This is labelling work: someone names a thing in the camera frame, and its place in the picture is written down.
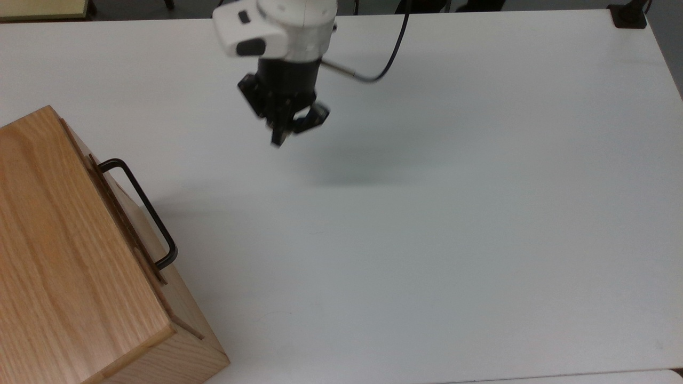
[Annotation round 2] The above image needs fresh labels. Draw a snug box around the light wooden cabinet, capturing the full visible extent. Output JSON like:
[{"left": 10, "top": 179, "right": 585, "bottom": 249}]
[{"left": 0, "top": 105, "right": 231, "bottom": 384}]

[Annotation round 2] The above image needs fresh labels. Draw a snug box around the wooden drawer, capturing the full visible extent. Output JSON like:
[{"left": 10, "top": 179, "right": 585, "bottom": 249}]
[{"left": 59, "top": 117, "right": 206, "bottom": 340}]

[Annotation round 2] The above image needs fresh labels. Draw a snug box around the black table clamp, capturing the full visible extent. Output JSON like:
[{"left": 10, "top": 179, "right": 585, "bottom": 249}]
[{"left": 608, "top": 0, "right": 649, "bottom": 29}]

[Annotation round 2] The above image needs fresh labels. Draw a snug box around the black Franka gripper body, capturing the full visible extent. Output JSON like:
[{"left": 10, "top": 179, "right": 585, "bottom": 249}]
[{"left": 237, "top": 56, "right": 331, "bottom": 134}]

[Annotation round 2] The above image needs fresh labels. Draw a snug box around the pale yellow board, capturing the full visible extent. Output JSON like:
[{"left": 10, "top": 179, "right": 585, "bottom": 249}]
[{"left": 0, "top": 0, "right": 89, "bottom": 21}]

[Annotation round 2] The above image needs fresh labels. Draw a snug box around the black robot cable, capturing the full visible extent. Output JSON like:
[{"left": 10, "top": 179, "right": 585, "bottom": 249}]
[{"left": 320, "top": 0, "right": 412, "bottom": 84}]

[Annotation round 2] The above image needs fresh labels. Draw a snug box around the black metal drawer handle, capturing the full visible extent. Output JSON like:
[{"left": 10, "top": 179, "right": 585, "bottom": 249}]
[{"left": 97, "top": 158, "right": 178, "bottom": 270}]

